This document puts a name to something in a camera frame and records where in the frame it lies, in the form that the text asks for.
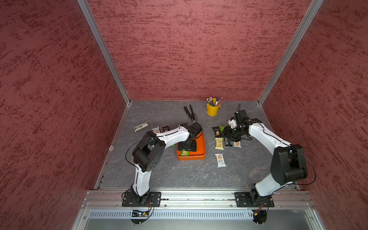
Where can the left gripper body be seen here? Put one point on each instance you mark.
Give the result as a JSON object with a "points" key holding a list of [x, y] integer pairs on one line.
{"points": [[188, 145]]}

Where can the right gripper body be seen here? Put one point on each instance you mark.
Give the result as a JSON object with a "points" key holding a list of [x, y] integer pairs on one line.
{"points": [[234, 133]]}

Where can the white cookie pack sideways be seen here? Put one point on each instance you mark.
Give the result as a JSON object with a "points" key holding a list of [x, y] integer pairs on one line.
{"points": [[237, 144]]}

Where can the green cookie pack bottom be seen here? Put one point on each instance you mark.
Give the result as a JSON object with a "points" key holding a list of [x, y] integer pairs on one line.
{"points": [[184, 153]]}

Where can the orange storage box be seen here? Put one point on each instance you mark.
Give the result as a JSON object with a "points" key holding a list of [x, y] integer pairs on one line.
{"points": [[200, 153]]}

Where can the cream cookie pack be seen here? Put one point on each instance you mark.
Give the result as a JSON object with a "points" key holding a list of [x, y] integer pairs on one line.
{"points": [[219, 144]]}

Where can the black cookie pack top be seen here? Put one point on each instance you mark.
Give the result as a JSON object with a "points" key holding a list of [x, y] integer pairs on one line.
{"points": [[217, 131]]}

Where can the white cookie pack bottom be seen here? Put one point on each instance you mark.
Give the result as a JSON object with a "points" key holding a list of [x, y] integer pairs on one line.
{"points": [[220, 160]]}

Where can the white cookie pack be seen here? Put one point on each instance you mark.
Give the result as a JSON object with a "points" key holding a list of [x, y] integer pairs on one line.
{"points": [[220, 160], [156, 130]]}

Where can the white cookie pack top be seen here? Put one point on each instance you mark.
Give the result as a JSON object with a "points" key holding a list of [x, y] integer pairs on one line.
{"points": [[156, 130]]}

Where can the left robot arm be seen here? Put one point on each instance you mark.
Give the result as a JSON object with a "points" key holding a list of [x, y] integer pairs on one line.
{"points": [[149, 150]]}

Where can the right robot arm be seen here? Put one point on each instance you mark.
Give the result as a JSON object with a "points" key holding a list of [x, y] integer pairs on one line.
{"points": [[288, 163]]}

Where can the yellow pen cup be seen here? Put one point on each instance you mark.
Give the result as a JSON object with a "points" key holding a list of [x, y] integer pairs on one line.
{"points": [[213, 110]]}

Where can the pens in cup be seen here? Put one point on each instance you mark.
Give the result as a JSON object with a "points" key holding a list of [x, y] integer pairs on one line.
{"points": [[214, 102]]}

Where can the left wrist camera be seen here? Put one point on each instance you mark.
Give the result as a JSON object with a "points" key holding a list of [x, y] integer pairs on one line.
{"points": [[195, 131]]}

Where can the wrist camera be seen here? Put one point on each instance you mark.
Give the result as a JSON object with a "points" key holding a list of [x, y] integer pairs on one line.
{"points": [[239, 119], [195, 131]]}

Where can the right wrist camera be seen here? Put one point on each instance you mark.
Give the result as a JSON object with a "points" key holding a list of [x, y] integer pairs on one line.
{"points": [[239, 119]]}

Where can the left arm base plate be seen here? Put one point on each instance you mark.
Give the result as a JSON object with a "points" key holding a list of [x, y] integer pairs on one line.
{"points": [[150, 199]]}

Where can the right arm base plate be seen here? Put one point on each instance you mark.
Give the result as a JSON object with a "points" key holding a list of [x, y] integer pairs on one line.
{"points": [[253, 200]]}

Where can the aluminium front rail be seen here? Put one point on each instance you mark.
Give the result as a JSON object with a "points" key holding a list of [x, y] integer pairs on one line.
{"points": [[197, 198]]}

